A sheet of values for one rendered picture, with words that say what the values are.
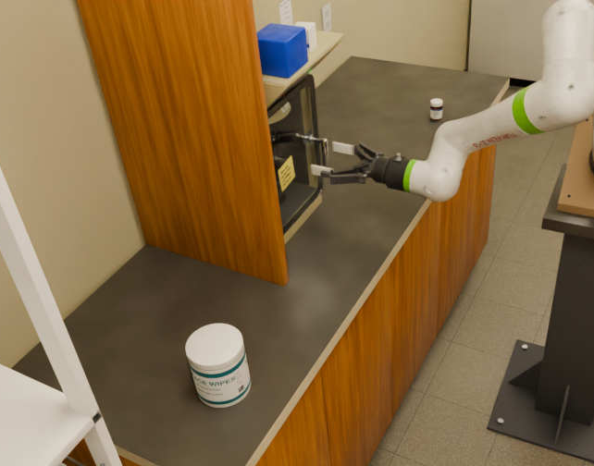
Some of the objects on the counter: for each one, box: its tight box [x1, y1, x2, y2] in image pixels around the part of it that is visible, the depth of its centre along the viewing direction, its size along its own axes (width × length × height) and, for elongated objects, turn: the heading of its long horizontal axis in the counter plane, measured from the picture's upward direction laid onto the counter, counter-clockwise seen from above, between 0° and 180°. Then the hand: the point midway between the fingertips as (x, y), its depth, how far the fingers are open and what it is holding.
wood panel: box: [77, 0, 290, 286], centre depth 164 cm, size 49×3×140 cm, turn 68°
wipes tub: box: [185, 324, 251, 408], centre depth 164 cm, size 13×13×15 cm
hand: (326, 158), depth 207 cm, fingers open, 13 cm apart
